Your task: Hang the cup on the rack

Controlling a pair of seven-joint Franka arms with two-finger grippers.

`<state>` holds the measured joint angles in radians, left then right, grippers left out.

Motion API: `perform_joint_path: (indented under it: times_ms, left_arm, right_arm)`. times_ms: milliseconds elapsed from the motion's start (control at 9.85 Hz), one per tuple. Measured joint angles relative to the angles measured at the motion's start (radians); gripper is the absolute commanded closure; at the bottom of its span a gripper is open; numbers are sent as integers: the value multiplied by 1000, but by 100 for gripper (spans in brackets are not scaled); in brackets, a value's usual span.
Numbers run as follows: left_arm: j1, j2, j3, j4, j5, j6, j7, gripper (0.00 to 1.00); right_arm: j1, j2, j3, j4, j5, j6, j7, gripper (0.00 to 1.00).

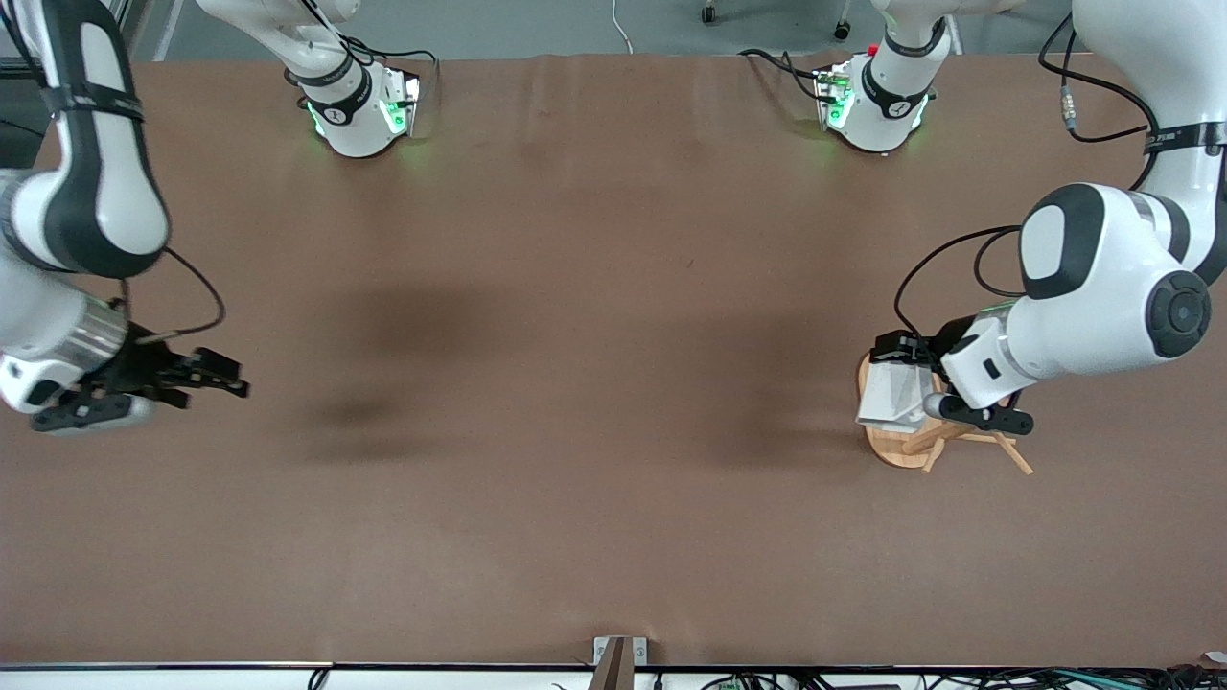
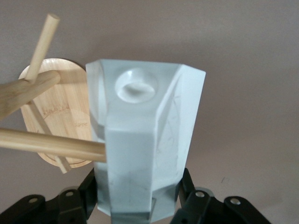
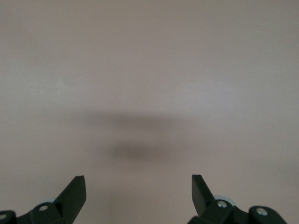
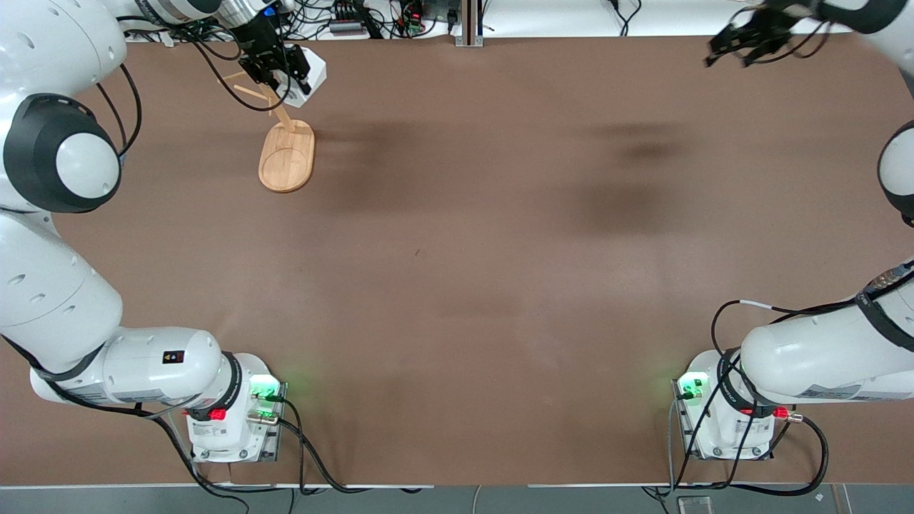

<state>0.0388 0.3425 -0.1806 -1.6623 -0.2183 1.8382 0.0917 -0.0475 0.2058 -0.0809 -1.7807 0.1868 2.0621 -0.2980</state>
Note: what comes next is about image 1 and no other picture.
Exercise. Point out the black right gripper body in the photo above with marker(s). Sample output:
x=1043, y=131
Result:
x=144, y=367

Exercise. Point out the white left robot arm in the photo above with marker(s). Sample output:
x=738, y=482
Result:
x=1083, y=316

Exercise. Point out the brown paper table cover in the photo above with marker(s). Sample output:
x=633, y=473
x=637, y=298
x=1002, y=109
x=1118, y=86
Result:
x=575, y=479

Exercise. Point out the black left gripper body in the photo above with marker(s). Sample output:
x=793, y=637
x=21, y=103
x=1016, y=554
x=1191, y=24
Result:
x=928, y=349

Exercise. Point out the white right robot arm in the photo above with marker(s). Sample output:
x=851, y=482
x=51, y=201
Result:
x=96, y=192

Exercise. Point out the white faceted plastic cup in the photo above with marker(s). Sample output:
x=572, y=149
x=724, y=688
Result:
x=896, y=398

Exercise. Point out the grey metal bracket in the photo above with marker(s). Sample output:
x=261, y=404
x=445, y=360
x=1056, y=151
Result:
x=618, y=661

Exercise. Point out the wooden cup rack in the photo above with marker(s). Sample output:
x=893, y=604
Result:
x=887, y=448

